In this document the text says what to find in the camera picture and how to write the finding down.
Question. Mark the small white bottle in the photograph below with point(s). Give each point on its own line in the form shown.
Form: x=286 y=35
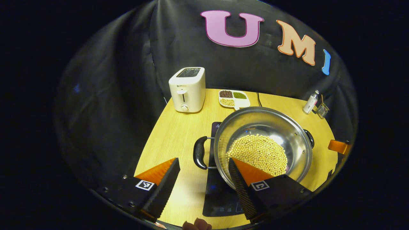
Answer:
x=310 y=103

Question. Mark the stainless steel pot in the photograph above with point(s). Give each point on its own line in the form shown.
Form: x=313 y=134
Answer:
x=255 y=121

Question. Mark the pile of yellow soybeans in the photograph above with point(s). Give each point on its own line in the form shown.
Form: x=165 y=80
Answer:
x=258 y=153

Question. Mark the white toaster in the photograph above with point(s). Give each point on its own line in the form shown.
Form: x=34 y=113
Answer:
x=188 y=92

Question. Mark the thin wooden stick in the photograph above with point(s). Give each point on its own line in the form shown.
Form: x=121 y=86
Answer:
x=322 y=99

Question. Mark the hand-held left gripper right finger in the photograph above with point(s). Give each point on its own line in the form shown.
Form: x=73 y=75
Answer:
x=244 y=195

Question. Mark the black induction cooktop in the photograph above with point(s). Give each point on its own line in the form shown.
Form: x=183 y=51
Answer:
x=220 y=198

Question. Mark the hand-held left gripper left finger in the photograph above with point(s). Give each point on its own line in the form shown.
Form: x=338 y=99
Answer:
x=163 y=191

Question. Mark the white divided bean dish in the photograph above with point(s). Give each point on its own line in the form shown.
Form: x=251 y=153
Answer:
x=243 y=103

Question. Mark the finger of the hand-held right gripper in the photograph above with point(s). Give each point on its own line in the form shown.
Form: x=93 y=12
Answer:
x=338 y=146

